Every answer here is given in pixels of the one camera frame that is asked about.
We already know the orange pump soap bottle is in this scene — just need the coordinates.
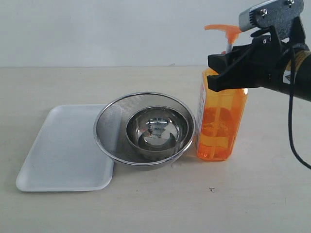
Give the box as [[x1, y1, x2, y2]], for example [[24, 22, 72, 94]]
[[196, 24, 249, 162]]

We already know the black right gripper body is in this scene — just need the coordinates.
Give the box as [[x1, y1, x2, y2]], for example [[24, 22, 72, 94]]
[[252, 19, 311, 93]]

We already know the small stainless steel bowl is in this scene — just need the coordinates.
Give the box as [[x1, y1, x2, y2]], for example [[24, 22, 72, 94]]
[[126, 106, 190, 161]]

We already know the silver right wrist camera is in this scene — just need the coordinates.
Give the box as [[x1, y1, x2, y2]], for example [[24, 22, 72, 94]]
[[239, 0, 304, 40]]

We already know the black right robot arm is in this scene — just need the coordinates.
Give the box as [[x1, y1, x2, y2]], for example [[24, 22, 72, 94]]
[[207, 17, 311, 101]]

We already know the steel mesh strainer basket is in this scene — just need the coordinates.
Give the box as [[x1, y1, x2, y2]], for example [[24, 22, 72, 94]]
[[94, 92, 196, 170]]

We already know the white rectangular plastic tray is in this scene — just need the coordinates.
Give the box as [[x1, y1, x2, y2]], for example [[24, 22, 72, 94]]
[[16, 104, 114, 192]]

